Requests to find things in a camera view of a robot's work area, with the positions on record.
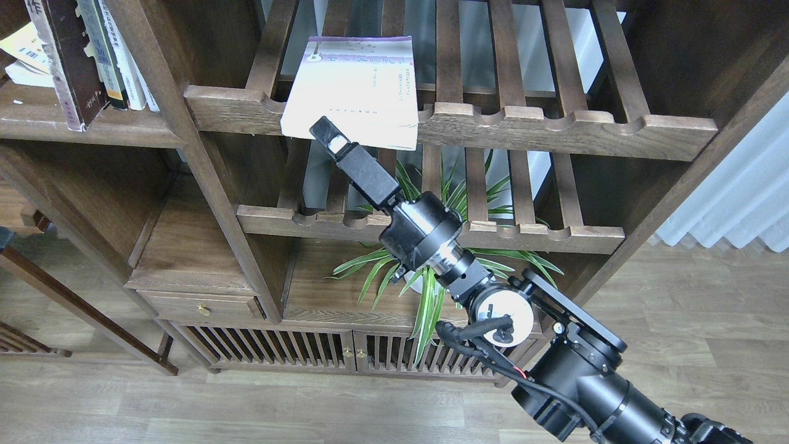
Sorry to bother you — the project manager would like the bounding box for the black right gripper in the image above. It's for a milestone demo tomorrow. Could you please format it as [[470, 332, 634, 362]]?
[[309, 116, 463, 271]]

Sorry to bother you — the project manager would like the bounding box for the white purple paperback book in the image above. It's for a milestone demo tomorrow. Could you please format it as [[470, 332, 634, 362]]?
[[280, 36, 418, 150]]

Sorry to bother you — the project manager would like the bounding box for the green yellow paperback book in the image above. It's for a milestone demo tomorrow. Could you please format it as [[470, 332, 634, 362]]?
[[1, 22, 54, 88]]

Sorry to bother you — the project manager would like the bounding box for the maroon thick book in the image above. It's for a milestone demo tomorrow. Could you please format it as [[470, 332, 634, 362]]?
[[25, 1, 109, 132]]

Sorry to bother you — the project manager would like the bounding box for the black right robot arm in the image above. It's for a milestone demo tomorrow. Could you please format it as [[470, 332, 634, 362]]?
[[310, 117, 747, 443]]

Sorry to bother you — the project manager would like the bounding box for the dark spine upright book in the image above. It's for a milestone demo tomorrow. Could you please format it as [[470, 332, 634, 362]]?
[[77, 1, 129, 110]]

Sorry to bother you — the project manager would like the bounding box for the brass drawer knob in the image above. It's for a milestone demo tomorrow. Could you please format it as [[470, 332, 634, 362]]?
[[195, 304, 211, 316]]

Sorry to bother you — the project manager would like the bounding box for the dark wooden bookshelf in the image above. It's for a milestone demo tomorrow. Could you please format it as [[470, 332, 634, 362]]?
[[2, 1, 787, 380]]

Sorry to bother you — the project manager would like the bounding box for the thin white upright book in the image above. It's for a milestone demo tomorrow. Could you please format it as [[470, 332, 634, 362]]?
[[111, 0, 161, 113]]

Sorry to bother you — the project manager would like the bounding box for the white curtain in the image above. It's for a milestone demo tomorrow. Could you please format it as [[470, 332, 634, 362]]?
[[648, 94, 788, 253]]

